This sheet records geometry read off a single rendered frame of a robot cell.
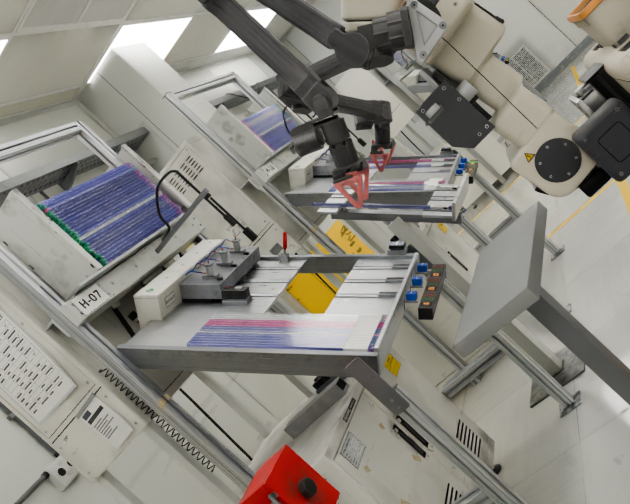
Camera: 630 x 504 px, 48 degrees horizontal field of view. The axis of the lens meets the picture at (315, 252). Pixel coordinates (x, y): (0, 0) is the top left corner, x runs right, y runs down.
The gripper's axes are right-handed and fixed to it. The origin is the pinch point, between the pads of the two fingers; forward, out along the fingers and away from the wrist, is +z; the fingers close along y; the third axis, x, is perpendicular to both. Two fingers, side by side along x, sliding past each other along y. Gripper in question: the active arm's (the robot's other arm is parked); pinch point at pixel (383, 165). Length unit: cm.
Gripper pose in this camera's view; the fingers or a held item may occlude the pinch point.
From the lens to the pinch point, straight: 270.2
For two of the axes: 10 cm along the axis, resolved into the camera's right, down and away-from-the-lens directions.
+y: -3.1, 4.1, -8.6
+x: 9.5, 0.5, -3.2
